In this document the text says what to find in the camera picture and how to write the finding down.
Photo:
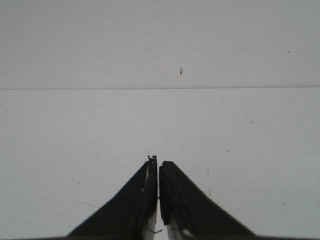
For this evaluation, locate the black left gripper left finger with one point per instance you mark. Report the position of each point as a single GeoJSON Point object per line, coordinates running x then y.
{"type": "Point", "coordinates": [132, 212]}

